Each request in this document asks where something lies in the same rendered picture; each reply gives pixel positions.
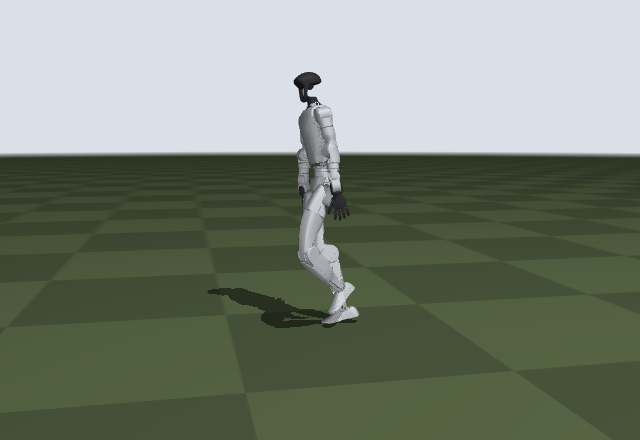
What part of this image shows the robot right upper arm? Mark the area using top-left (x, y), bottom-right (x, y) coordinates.
top-left (297, 115), bottom-right (308, 161)

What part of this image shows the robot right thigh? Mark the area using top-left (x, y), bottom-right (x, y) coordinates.
top-left (303, 191), bottom-right (339, 263)

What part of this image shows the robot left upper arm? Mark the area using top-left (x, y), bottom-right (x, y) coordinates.
top-left (314, 107), bottom-right (338, 158)

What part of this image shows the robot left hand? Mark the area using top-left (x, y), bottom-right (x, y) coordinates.
top-left (328, 182), bottom-right (350, 220)

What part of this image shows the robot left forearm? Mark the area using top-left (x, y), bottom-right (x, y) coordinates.
top-left (326, 143), bottom-right (341, 192)

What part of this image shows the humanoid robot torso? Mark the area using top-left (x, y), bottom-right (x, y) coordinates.
top-left (300, 102), bottom-right (330, 195)

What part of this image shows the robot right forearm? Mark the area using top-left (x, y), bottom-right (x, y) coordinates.
top-left (297, 158), bottom-right (311, 193)

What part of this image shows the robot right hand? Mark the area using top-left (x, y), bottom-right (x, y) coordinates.
top-left (299, 186), bottom-right (310, 209)

